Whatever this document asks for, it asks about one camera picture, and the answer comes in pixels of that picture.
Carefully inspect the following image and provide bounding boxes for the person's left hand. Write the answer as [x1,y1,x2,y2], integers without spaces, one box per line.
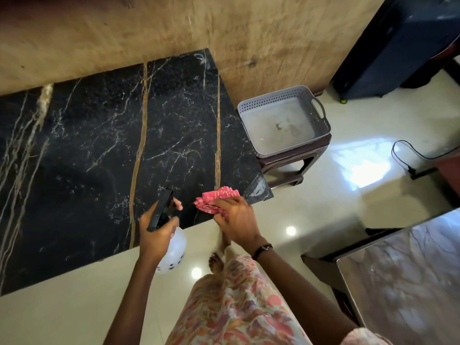
[138,198,183,265]

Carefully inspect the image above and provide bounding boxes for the person's right hand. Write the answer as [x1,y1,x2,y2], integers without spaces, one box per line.
[213,196,262,251]

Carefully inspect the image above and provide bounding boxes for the pink patterned cloth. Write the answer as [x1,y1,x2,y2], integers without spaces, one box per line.
[194,186,241,219]

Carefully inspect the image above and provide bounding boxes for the white spray bottle black nozzle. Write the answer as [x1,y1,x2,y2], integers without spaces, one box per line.
[146,188,187,276]

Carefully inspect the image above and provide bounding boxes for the person's right forearm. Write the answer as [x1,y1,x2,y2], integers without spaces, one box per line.
[249,244,359,338]

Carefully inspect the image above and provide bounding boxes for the person's left forearm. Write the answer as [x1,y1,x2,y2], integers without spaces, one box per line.
[103,256,170,345]

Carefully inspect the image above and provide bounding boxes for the person's bare foot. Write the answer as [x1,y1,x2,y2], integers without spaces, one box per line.
[208,252,225,274]

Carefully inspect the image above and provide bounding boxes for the black wrist band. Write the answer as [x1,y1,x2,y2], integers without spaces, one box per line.
[252,243,274,262]

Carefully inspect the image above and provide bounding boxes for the floral pink dress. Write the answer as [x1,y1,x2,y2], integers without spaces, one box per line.
[165,244,394,345]

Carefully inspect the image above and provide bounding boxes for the brown plastic stool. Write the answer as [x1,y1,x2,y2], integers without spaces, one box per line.
[256,133,332,188]

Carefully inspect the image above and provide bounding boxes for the grey plastic basket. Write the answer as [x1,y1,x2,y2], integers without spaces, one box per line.
[237,85,331,158]

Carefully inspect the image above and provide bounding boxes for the brown-framed marble table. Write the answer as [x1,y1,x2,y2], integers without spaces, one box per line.
[301,207,460,345]

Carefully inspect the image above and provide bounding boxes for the brown wooden furniture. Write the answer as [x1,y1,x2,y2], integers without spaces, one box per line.
[411,149,460,200]

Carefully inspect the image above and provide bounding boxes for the dark blue suitcase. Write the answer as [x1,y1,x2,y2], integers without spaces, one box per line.
[330,0,460,104]

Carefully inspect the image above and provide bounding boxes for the black power cable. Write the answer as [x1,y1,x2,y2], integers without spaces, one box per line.
[391,140,460,176]

